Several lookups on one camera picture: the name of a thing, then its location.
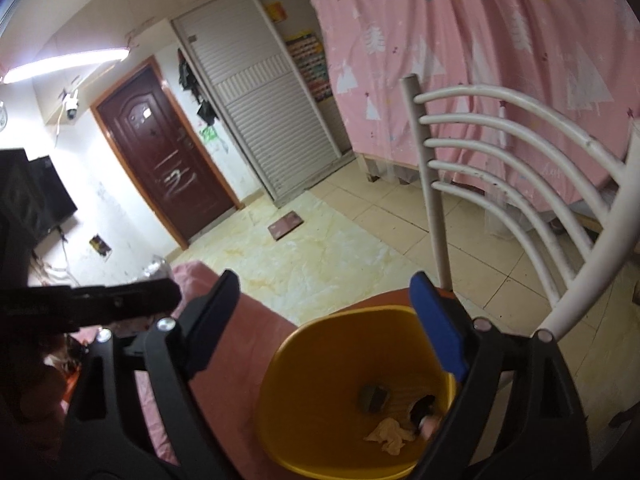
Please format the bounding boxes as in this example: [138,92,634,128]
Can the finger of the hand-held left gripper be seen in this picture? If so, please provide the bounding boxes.
[0,276,182,335]

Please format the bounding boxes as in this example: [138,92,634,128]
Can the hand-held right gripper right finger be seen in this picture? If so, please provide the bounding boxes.
[409,271,592,480]

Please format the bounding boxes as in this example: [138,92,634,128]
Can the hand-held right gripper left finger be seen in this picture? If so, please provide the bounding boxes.
[62,269,241,480]

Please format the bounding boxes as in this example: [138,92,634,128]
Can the yellow plastic bin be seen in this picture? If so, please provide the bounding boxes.
[257,305,458,480]

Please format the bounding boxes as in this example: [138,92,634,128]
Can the black crumpled wrapper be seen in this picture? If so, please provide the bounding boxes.
[407,394,440,430]

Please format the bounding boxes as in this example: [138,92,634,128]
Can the grey flat scrap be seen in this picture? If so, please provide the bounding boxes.
[357,384,392,413]

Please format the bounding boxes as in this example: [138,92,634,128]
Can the crumpled beige tissue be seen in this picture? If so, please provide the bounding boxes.
[362,417,416,456]

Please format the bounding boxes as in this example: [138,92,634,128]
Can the dark red door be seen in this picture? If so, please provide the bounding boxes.
[91,57,241,251]

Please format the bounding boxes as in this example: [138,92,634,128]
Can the white metal chair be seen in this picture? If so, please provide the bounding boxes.
[350,74,640,356]

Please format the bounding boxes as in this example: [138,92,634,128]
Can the fluorescent tube light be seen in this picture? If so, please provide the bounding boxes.
[0,47,132,85]

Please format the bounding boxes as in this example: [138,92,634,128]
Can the white louvered wardrobe door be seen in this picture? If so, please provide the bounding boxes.
[171,0,341,206]

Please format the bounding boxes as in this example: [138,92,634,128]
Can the hanging dark clothes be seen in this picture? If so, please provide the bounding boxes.
[177,50,204,103]

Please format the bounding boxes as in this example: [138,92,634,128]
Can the pink tree-print curtain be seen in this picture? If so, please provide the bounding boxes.
[307,0,640,233]

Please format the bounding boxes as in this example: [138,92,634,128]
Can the black wall television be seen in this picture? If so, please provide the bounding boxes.
[27,156,79,248]

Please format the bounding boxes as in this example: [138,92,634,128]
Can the white security camera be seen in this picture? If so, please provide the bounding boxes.
[60,90,82,121]

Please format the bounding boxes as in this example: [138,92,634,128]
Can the colourful wall chart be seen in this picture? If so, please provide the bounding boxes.
[286,32,333,103]

